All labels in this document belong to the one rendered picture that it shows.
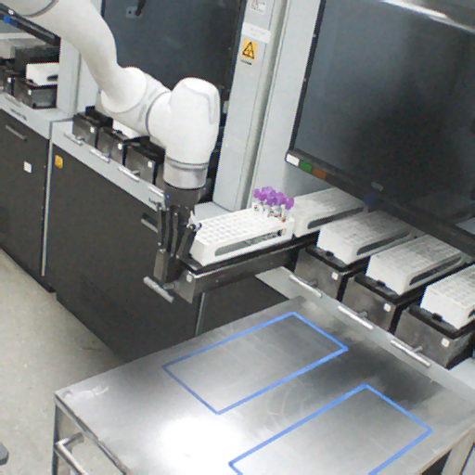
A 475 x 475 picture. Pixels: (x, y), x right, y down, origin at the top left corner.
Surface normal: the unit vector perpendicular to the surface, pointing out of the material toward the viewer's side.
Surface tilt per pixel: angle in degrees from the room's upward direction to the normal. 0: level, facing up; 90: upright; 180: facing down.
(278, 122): 90
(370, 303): 90
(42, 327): 0
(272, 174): 90
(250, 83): 90
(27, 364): 0
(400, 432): 0
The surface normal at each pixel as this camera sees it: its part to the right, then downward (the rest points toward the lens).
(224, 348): 0.17, -0.88
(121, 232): -0.72, 0.20
